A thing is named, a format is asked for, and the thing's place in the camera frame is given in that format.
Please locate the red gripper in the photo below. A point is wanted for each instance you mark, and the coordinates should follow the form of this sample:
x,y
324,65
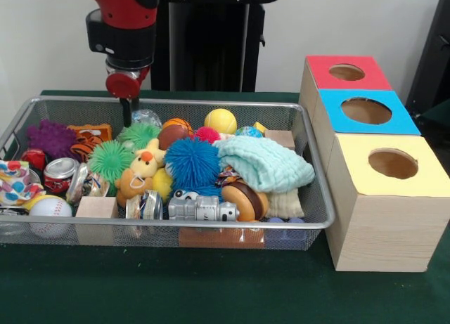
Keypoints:
x,y
123,86

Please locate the crushed clear plastic bottle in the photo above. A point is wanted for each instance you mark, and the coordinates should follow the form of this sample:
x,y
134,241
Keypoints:
x,y
146,117

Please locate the green spiky ball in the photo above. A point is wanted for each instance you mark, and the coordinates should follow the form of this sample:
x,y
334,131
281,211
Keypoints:
x,y
105,159

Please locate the silver toy robot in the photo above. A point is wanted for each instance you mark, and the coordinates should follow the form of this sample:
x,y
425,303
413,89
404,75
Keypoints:
x,y
204,208

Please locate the mint green cloth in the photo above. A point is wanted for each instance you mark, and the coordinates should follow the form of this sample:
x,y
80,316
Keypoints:
x,y
267,162

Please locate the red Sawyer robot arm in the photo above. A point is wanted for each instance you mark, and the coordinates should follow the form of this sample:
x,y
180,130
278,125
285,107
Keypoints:
x,y
123,32

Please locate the shallow metal mesh bin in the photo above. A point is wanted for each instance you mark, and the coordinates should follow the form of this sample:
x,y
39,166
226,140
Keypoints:
x,y
318,197

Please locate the wooden box with three holes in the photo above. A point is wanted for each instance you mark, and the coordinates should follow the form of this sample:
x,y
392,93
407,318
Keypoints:
x,y
383,232

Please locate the yellow plush duck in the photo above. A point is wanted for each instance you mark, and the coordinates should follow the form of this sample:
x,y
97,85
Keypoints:
x,y
147,159

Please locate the purple spiky ball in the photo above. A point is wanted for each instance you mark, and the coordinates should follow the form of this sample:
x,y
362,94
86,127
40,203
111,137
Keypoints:
x,y
51,137

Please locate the yellow foam ball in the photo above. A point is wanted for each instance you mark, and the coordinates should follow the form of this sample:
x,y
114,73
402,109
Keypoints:
x,y
220,121

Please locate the toy hamburger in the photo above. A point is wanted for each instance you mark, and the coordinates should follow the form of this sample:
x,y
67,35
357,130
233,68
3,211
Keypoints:
x,y
246,201

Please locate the cream cloth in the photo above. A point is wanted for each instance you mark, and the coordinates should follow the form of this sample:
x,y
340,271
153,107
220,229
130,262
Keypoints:
x,y
284,204

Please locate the black panel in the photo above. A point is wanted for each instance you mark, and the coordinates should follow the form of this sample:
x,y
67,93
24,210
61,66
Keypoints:
x,y
432,57

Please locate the dark green side table cloth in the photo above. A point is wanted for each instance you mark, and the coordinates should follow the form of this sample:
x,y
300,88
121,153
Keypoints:
x,y
439,127

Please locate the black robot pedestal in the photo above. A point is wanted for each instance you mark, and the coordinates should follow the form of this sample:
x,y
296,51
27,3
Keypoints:
x,y
211,39

